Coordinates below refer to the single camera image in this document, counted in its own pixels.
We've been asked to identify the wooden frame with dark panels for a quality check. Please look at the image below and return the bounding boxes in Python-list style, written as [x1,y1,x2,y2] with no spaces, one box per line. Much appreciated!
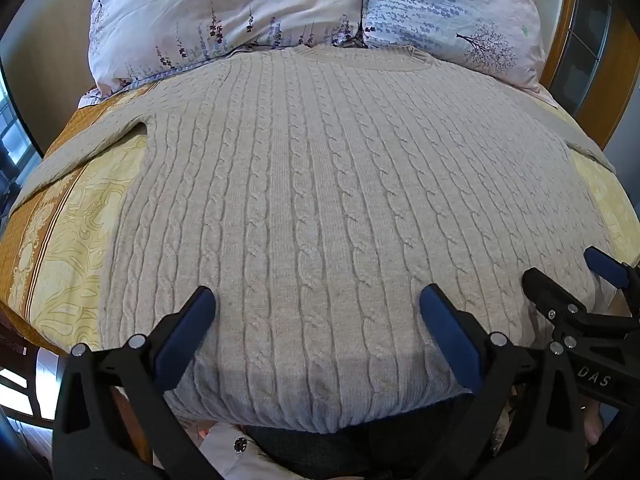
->
[520,0,640,151]

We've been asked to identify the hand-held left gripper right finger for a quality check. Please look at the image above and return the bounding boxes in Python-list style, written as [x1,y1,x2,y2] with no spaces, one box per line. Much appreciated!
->
[419,282,588,480]

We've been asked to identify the bluish floral pillow pink edge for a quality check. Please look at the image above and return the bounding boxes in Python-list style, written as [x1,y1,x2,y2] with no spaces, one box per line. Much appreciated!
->
[361,0,553,96]

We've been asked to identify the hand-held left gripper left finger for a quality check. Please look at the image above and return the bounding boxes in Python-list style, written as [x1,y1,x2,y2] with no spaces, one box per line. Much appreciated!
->
[52,285,218,480]

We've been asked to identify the beige cable-knit sweater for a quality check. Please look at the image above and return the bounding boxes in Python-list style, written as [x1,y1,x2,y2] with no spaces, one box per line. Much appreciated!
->
[7,44,618,436]

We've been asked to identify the yellow patterned bed sheet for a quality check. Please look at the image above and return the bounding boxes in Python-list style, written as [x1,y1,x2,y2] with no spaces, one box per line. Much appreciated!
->
[0,82,640,356]

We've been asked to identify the white floral pillow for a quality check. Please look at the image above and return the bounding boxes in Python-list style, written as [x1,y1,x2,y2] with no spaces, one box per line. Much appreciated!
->
[77,0,371,108]

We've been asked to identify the person's white buttoned shirt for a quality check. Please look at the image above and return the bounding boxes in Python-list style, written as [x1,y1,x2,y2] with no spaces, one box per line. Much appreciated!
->
[185,420,286,480]

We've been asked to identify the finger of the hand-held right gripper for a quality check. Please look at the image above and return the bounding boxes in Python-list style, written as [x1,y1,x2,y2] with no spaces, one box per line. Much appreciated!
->
[522,267,592,327]
[584,246,640,292]

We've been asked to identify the person's right hand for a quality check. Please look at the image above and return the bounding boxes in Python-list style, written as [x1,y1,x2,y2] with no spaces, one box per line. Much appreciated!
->
[582,401,607,447]

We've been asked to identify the person's dark pants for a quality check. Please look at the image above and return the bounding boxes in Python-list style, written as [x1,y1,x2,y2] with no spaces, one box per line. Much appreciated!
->
[240,392,476,480]

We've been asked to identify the window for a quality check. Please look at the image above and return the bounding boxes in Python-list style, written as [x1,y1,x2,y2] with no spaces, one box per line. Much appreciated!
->
[0,77,43,201]

